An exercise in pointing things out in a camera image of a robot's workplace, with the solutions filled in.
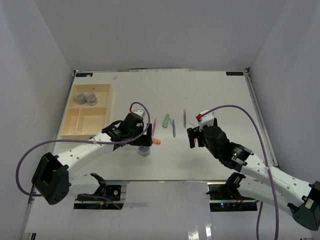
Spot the orange highlighter pen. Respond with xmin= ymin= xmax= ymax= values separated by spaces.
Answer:
xmin=152 ymin=138 xmax=161 ymax=145

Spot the aluminium frame rail right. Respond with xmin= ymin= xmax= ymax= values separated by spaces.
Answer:
xmin=243 ymin=67 xmax=279 ymax=168

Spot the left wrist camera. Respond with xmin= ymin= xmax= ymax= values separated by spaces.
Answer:
xmin=132 ymin=109 xmax=146 ymax=119

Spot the right corner label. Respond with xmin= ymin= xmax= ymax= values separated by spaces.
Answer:
xmin=226 ymin=71 xmax=244 ymax=76

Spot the clear round container purple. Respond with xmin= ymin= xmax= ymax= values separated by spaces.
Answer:
xmin=138 ymin=146 xmax=151 ymax=157

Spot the green highlighter pen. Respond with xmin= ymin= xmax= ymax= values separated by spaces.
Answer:
xmin=162 ymin=113 xmax=170 ymax=128

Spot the clear round container stacked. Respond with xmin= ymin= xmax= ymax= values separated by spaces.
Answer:
xmin=85 ymin=92 xmax=98 ymax=106

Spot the blue marker pen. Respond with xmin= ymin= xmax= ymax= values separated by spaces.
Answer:
xmin=172 ymin=119 xmax=176 ymax=138

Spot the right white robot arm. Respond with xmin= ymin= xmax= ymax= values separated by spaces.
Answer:
xmin=186 ymin=126 xmax=320 ymax=231

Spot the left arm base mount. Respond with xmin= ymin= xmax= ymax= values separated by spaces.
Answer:
xmin=73 ymin=173 xmax=127 ymax=210

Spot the cream compartment organizer tray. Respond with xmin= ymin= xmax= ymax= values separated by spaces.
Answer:
xmin=60 ymin=84 xmax=113 ymax=141

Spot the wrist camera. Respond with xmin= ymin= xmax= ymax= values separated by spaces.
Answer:
xmin=132 ymin=109 xmax=146 ymax=119
xmin=196 ymin=109 xmax=215 ymax=132

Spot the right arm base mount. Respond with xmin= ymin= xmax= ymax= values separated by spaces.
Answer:
xmin=206 ymin=172 xmax=258 ymax=213

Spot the clear marker cap right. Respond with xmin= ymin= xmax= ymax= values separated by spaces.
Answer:
xmin=189 ymin=121 xmax=197 ymax=127

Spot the clear round container left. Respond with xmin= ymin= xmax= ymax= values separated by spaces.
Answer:
xmin=74 ymin=92 xmax=87 ymax=105

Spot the purple marker red tip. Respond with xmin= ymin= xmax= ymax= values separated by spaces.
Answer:
xmin=151 ymin=119 xmax=157 ymax=137

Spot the left corner label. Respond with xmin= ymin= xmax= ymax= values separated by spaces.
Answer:
xmin=75 ymin=72 xmax=93 ymax=78

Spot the corner label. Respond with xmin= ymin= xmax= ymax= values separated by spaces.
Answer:
xmin=75 ymin=72 xmax=93 ymax=78
xmin=226 ymin=71 xmax=244 ymax=76

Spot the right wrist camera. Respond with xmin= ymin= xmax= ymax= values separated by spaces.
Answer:
xmin=196 ymin=109 xmax=215 ymax=132

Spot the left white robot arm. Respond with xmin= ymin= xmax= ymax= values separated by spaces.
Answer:
xmin=31 ymin=112 xmax=152 ymax=205

